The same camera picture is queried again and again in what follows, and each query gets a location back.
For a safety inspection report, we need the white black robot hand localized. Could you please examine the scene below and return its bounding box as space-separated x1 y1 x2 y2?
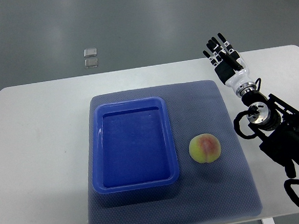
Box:
203 33 257 98

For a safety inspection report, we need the yellow red peach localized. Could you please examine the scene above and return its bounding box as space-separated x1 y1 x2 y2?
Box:
188 133 222 164

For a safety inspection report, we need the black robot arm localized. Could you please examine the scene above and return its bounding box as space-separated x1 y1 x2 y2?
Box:
233 82 299 207

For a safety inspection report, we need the upper metal floor plate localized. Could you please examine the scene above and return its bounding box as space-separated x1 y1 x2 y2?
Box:
84 48 97 58

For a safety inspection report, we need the blue grey mesh mat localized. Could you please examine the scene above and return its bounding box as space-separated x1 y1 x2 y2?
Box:
88 80 262 224

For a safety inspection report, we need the blue plastic tray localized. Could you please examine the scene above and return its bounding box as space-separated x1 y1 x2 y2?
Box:
92 97 179 195

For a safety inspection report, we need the white table leg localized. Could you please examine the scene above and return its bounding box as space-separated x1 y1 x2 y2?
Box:
261 217 275 224

